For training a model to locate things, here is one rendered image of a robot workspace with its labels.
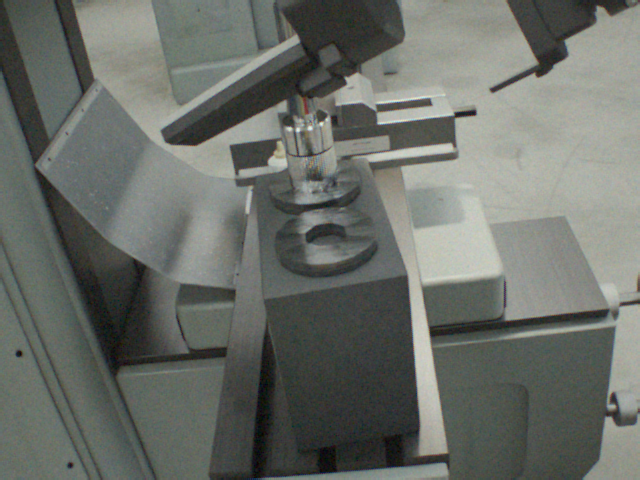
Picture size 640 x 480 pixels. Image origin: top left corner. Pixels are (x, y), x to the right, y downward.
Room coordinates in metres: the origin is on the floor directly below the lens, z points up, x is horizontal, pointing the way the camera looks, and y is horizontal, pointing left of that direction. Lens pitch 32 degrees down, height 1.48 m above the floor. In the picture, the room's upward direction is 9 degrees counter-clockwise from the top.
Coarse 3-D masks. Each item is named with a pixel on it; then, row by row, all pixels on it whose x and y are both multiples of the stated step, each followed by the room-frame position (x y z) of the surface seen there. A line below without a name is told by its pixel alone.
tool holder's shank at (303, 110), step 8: (280, 16) 0.65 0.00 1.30; (280, 24) 0.65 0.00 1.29; (288, 24) 0.65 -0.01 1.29; (280, 32) 0.65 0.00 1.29; (288, 32) 0.65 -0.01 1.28; (280, 40) 0.65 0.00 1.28; (296, 96) 0.65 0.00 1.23; (288, 104) 0.65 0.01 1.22; (296, 104) 0.64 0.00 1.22; (304, 104) 0.64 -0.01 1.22; (312, 104) 0.65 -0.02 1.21; (288, 112) 0.65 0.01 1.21; (296, 112) 0.64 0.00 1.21; (304, 112) 0.64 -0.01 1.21; (312, 112) 0.65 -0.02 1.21; (296, 120) 0.65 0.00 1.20; (304, 120) 0.65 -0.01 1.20; (312, 120) 0.65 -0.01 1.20
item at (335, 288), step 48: (288, 192) 0.64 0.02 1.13; (336, 192) 0.63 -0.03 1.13; (288, 240) 0.56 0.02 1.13; (336, 240) 0.57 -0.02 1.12; (384, 240) 0.55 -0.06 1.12; (288, 288) 0.51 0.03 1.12; (336, 288) 0.50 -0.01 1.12; (384, 288) 0.50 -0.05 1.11; (288, 336) 0.50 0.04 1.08; (336, 336) 0.50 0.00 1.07; (384, 336) 0.50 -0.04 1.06; (288, 384) 0.50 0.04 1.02; (336, 384) 0.50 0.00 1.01; (384, 384) 0.50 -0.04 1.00; (336, 432) 0.50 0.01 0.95; (384, 432) 0.50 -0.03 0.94
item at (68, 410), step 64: (0, 0) 0.97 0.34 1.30; (64, 0) 1.18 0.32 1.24; (0, 64) 0.92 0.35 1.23; (64, 64) 1.12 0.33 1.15; (0, 128) 0.90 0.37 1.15; (0, 192) 0.88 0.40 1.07; (0, 256) 0.88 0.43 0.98; (64, 256) 0.91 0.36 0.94; (128, 256) 1.14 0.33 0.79; (0, 320) 0.87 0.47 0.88; (64, 320) 0.89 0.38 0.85; (0, 384) 0.87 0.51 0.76; (64, 384) 0.87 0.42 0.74; (0, 448) 0.87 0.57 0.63; (64, 448) 0.86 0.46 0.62; (128, 448) 0.89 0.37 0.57
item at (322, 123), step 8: (320, 112) 0.67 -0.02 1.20; (288, 120) 0.66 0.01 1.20; (320, 120) 0.65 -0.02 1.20; (328, 120) 0.65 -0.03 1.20; (280, 128) 0.66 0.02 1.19; (288, 128) 0.64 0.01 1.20; (296, 128) 0.64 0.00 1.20; (304, 128) 0.64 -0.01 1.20; (312, 128) 0.64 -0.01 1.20; (320, 128) 0.64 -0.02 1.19; (328, 128) 0.65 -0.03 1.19; (288, 136) 0.64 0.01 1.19; (296, 136) 0.64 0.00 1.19; (304, 136) 0.63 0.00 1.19; (312, 136) 0.63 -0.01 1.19
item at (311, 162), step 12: (288, 144) 0.64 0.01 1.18; (300, 144) 0.64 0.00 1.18; (312, 144) 0.63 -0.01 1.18; (324, 144) 0.64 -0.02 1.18; (288, 156) 0.65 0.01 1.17; (300, 156) 0.64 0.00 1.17; (312, 156) 0.64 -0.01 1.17; (324, 156) 0.64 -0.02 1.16; (288, 168) 0.65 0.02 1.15; (300, 168) 0.64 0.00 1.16; (312, 168) 0.63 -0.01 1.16; (324, 168) 0.64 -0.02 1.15; (336, 168) 0.65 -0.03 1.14; (300, 180) 0.64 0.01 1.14; (312, 180) 0.63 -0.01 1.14; (324, 180) 0.64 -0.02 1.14; (336, 180) 0.65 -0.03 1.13
